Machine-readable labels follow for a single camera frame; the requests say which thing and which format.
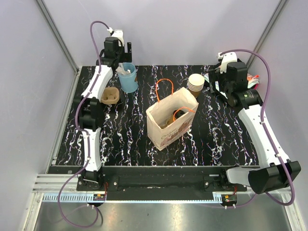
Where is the cardboard cup carrier stack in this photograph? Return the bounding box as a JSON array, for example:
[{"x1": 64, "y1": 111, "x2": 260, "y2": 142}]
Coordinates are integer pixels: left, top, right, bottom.
[{"x1": 101, "y1": 87, "x2": 120, "y2": 105}]

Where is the black plastic cup lid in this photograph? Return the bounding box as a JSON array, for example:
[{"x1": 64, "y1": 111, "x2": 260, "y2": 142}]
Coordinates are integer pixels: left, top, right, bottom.
[{"x1": 173, "y1": 110, "x2": 186, "y2": 120}]

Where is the brown paper takeout bag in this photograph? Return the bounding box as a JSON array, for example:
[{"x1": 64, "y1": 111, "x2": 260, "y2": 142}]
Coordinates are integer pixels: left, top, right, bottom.
[{"x1": 146, "y1": 79, "x2": 199, "y2": 151}]

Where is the single brown paper cup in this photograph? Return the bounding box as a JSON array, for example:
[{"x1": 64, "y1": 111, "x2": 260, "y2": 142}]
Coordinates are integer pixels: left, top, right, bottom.
[{"x1": 166, "y1": 116, "x2": 176, "y2": 126}]

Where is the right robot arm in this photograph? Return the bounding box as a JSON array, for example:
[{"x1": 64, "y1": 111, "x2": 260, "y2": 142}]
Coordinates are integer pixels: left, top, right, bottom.
[{"x1": 207, "y1": 62, "x2": 301, "y2": 194}]

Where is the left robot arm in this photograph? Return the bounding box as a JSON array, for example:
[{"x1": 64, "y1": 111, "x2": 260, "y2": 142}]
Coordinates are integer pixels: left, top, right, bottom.
[{"x1": 75, "y1": 34, "x2": 132, "y2": 191}]

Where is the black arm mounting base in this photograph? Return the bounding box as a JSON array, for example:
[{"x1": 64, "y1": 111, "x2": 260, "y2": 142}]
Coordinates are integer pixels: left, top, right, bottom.
[{"x1": 77, "y1": 166, "x2": 246, "y2": 192}]

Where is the stack of paper cups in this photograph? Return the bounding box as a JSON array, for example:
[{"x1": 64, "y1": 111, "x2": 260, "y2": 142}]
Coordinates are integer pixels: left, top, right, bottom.
[{"x1": 187, "y1": 74, "x2": 205, "y2": 98}]

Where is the blue cup with stirrers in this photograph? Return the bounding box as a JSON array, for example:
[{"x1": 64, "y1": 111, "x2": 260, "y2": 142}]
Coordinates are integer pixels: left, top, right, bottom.
[{"x1": 117, "y1": 63, "x2": 138, "y2": 93}]

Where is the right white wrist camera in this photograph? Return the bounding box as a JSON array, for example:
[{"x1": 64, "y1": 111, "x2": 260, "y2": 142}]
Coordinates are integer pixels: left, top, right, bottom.
[{"x1": 217, "y1": 52, "x2": 237, "y2": 74}]

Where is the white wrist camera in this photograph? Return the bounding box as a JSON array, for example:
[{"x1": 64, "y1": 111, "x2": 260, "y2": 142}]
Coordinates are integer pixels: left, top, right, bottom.
[
  {"x1": 217, "y1": 52, "x2": 237, "y2": 74},
  {"x1": 107, "y1": 27, "x2": 124, "y2": 47}
]

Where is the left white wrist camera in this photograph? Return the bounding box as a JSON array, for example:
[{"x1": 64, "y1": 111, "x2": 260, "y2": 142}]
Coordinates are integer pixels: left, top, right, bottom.
[{"x1": 107, "y1": 27, "x2": 124, "y2": 47}]

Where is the left aluminium corner post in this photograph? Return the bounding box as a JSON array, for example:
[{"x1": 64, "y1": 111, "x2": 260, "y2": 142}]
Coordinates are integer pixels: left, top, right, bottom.
[{"x1": 34, "y1": 0, "x2": 79, "y2": 74}]

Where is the aluminium corner post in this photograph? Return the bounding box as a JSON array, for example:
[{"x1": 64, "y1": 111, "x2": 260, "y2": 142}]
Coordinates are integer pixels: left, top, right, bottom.
[
  {"x1": 34, "y1": 0, "x2": 79, "y2": 74},
  {"x1": 253, "y1": 0, "x2": 289, "y2": 53}
]

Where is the right aluminium corner post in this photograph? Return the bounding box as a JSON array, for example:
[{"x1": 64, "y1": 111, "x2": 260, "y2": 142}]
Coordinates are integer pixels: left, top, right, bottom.
[{"x1": 253, "y1": 0, "x2": 289, "y2": 53}]

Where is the aluminium frame rail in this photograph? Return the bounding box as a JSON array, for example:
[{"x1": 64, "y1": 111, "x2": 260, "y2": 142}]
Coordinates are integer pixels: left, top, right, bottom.
[{"x1": 24, "y1": 173, "x2": 295, "y2": 204}]

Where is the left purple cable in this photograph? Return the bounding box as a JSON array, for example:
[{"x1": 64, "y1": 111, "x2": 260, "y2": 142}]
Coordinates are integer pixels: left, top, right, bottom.
[{"x1": 57, "y1": 21, "x2": 114, "y2": 228}]

